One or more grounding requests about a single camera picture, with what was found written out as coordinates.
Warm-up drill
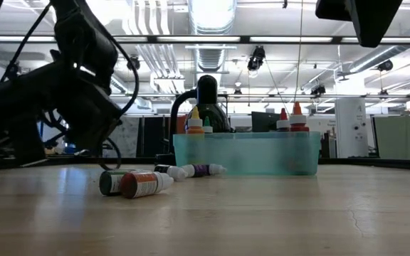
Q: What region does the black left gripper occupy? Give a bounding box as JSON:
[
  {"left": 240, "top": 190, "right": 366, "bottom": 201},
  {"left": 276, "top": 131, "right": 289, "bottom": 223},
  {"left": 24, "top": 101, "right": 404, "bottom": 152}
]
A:
[{"left": 44, "top": 60, "right": 122, "bottom": 150}]

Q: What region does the small black bottle white label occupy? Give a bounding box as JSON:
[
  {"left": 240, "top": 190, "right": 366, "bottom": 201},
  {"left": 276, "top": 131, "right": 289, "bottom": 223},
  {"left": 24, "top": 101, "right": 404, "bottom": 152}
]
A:
[{"left": 99, "top": 169, "right": 149, "bottom": 197}]

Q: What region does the small brown orange coloring bottle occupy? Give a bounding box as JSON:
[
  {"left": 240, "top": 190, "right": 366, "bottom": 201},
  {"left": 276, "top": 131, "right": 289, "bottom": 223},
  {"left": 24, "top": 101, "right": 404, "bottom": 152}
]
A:
[{"left": 120, "top": 171, "right": 175, "bottom": 200}]

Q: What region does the small black food coloring bottle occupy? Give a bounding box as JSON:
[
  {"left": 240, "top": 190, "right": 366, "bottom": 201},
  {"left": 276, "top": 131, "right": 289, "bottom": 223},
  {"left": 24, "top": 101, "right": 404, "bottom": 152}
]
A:
[
  {"left": 208, "top": 163, "right": 228, "bottom": 176},
  {"left": 154, "top": 164, "right": 189, "bottom": 181}
]

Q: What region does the large yellow food coloring bottle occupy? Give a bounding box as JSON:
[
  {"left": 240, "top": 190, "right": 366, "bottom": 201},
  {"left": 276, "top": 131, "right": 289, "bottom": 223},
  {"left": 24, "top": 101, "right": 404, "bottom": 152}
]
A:
[{"left": 186, "top": 105, "right": 205, "bottom": 135}]

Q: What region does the large teal food coloring bottle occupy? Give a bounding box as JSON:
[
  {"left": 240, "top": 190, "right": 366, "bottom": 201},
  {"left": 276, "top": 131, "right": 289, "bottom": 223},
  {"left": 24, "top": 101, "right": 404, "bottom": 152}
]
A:
[{"left": 202, "top": 115, "right": 214, "bottom": 134}]

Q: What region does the large red food coloring bottle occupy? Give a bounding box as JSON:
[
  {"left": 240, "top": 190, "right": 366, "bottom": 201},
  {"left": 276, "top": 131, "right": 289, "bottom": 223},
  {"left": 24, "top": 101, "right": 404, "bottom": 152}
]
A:
[{"left": 275, "top": 107, "right": 291, "bottom": 131}]

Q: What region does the speckled grey panel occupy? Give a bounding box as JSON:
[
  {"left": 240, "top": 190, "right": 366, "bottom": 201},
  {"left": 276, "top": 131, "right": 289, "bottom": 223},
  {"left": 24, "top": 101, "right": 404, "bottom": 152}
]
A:
[{"left": 119, "top": 116, "right": 140, "bottom": 157}]

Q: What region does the black ceiling spotlight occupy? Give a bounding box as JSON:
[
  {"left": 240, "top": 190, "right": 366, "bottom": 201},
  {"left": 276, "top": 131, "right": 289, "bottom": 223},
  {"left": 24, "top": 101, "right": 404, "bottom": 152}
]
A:
[
  {"left": 310, "top": 84, "right": 327, "bottom": 97},
  {"left": 126, "top": 55, "right": 141, "bottom": 71},
  {"left": 377, "top": 59, "right": 394, "bottom": 72}
]

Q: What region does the black partition panel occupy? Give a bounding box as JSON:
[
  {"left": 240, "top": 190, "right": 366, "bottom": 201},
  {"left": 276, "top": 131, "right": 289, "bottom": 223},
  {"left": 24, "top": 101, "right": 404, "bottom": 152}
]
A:
[{"left": 142, "top": 117, "right": 171, "bottom": 157}]

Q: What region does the black gooseneck desk lamp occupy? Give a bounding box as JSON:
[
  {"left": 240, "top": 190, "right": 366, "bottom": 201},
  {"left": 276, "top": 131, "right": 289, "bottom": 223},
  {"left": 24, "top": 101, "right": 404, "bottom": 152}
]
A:
[{"left": 154, "top": 75, "right": 231, "bottom": 166}]

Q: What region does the translucent teal plastic bin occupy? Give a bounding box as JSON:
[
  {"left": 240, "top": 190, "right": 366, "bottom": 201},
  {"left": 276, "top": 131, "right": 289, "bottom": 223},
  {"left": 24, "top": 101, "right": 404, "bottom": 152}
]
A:
[{"left": 172, "top": 131, "right": 322, "bottom": 177}]

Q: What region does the black overhead light bar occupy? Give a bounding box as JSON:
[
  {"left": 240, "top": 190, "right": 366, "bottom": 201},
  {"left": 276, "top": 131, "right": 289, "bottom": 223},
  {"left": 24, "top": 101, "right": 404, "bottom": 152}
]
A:
[{"left": 0, "top": 34, "right": 410, "bottom": 46}]

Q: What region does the black computer monitor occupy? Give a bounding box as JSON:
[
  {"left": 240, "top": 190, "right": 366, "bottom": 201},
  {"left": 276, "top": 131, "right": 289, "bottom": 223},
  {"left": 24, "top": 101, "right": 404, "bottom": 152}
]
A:
[{"left": 251, "top": 111, "right": 281, "bottom": 133}]

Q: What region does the white pillar cabinet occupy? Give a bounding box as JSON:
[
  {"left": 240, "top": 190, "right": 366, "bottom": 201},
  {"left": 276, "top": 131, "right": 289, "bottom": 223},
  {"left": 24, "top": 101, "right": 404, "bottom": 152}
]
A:
[{"left": 335, "top": 97, "right": 369, "bottom": 159}]

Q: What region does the green partition screen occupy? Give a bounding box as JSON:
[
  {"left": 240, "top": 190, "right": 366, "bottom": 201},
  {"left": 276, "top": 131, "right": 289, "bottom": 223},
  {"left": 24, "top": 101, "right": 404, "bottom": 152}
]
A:
[{"left": 372, "top": 115, "right": 410, "bottom": 161}]

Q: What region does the silver ventilation duct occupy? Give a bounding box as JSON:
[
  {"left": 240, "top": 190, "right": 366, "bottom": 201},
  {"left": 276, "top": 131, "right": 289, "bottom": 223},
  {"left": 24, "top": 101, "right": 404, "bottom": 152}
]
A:
[{"left": 186, "top": 0, "right": 238, "bottom": 72}]

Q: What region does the black overhead rig camera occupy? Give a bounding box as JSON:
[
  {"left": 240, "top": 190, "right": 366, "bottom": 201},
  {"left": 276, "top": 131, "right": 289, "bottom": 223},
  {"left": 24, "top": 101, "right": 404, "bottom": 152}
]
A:
[{"left": 246, "top": 45, "right": 266, "bottom": 72}]

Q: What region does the thin hanging cable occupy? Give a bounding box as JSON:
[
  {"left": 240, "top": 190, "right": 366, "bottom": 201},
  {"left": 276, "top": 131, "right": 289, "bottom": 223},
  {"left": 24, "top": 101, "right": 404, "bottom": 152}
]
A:
[{"left": 293, "top": 0, "right": 304, "bottom": 104}]

